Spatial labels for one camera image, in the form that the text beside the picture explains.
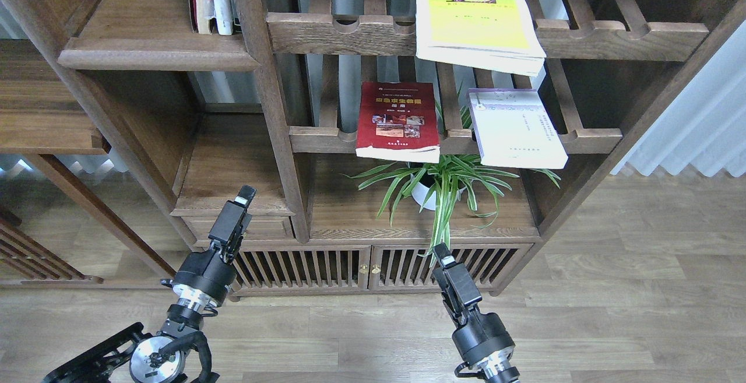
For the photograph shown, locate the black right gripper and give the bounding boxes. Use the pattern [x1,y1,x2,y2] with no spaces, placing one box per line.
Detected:
[432,243,516,372]

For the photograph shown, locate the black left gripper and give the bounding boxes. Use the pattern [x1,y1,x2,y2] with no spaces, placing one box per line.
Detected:
[171,185,256,309]

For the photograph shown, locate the white lavender cover book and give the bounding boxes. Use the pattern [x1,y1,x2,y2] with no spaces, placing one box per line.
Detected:
[469,88,568,170]

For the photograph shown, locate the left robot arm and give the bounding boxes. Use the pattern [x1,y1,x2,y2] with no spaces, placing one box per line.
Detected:
[44,185,256,382]

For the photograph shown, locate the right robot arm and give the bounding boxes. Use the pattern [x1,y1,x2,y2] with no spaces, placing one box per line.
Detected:
[434,243,519,382]

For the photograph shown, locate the white plant pot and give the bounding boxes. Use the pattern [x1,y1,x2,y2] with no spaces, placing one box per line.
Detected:
[412,175,438,211]

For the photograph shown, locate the green spider plant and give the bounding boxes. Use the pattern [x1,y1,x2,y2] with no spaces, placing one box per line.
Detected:
[347,86,562,255]

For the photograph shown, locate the red cover book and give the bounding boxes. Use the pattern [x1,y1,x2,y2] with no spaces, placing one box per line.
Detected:
[356,81,440,163]

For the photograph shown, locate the dark wooden bookshelf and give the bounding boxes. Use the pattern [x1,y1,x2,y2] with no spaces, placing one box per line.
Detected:
[2,0,744,296]

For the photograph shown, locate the wooden side table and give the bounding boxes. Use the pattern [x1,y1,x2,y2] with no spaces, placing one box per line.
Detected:
[0,40,202,290]

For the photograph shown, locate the yellow cover book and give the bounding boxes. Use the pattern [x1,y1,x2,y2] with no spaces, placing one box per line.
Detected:
[416,0,546,77]

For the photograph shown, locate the white curtain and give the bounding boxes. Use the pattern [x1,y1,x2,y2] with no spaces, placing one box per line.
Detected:
[612,24,745,177]

